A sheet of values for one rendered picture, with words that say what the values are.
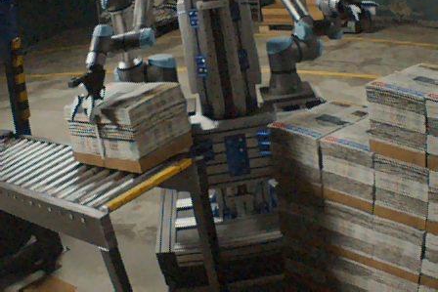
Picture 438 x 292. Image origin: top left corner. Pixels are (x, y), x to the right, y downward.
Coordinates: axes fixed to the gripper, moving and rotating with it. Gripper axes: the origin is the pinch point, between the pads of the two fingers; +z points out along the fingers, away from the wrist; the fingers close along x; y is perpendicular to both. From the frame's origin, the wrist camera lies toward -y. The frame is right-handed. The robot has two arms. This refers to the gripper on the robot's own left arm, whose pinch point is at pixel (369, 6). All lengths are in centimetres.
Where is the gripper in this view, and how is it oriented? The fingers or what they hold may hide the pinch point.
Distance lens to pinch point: 258.3
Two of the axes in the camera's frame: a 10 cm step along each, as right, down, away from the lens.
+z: 4.5, 2.0, -8.7
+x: -8.5, 3.9, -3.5
